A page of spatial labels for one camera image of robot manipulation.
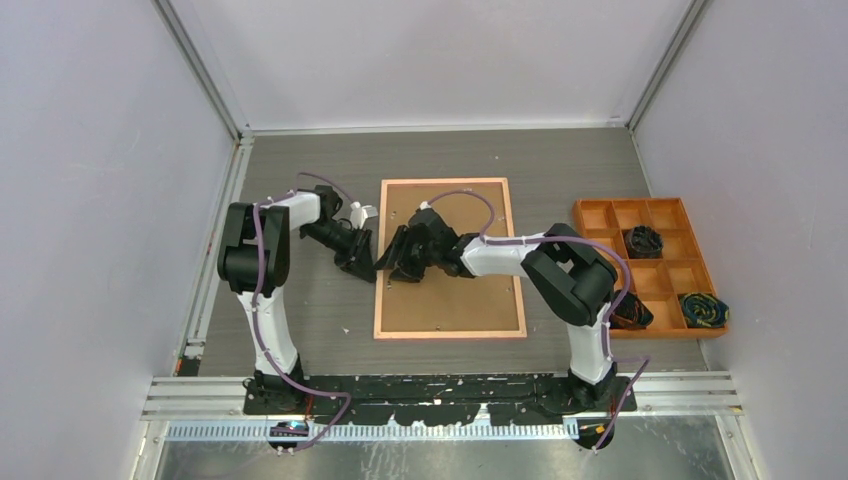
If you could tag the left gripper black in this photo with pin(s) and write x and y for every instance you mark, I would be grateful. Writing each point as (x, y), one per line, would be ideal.
(358, 259)

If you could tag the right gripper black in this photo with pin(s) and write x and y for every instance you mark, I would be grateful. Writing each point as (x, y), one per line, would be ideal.
(407, 271)

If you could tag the brown backing board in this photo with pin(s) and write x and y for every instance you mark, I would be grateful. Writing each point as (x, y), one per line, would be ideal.
(464, 298)

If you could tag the pink wooden picture frame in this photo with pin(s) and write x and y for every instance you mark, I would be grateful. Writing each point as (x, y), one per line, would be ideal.
(450, 333)

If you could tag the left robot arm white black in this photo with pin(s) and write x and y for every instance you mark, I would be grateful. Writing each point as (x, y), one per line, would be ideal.
(254, 259)

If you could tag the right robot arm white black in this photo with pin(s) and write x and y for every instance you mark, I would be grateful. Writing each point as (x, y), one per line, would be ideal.
(575, 281)

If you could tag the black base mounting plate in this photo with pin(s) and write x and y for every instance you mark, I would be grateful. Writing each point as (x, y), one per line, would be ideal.
(445, 400)

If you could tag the dark red-striped rolled item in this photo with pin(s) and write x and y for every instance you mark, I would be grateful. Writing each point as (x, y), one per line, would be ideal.
(631, 314)

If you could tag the orange compartment tray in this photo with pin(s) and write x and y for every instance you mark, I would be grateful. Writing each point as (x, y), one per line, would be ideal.
(658, 282)

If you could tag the blue yellow rolled item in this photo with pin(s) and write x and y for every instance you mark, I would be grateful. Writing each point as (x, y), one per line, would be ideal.
(703, 310)

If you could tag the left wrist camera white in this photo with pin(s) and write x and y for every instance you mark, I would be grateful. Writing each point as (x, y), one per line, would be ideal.
(360, 213)

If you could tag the aluminium front rail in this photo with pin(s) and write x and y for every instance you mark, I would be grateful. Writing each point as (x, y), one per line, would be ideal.
(663, 393)

